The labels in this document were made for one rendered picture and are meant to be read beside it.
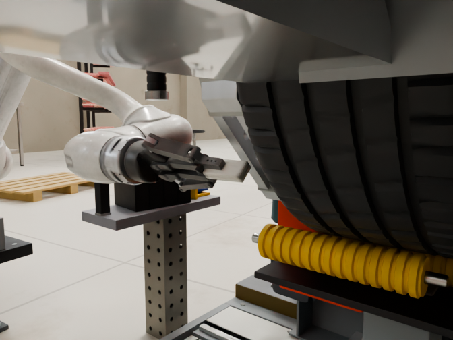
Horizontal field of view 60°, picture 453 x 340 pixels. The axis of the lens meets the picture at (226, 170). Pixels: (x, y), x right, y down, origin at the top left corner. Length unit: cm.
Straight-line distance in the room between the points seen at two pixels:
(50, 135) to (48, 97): 88
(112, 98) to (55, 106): 925
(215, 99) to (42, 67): 55
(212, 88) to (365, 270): 32
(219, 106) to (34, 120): 942
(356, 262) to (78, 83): 70
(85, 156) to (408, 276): 57
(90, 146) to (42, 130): 921
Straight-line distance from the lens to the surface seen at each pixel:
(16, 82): 134
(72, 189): 410
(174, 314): 137
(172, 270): 130
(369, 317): 71
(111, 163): 71
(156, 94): 72
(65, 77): 97
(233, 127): 55
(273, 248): 63
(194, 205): 126
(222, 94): 50
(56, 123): 1019
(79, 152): 79
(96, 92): 96
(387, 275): 56
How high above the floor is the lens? 71
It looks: 7 degrees down
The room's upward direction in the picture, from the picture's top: straight up
